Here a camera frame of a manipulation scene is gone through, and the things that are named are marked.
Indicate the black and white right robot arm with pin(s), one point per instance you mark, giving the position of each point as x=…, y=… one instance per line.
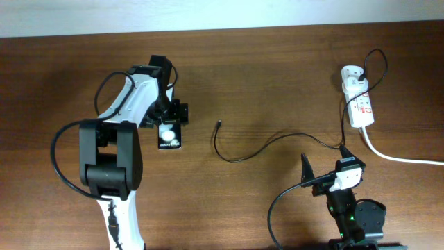
x=338, y=198

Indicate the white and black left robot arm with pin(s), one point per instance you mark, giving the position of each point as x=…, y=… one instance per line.
x=111, y=163

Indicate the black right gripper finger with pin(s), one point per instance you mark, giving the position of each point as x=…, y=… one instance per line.
x=306, y=170
x=345, y=153

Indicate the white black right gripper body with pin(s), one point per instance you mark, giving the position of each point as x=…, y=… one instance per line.
x=322, y=189

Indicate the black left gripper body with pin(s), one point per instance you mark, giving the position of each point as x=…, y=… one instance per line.
x=167, y=111

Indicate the white USB charger plug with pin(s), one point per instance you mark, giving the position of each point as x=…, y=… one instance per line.
x=353, y=85

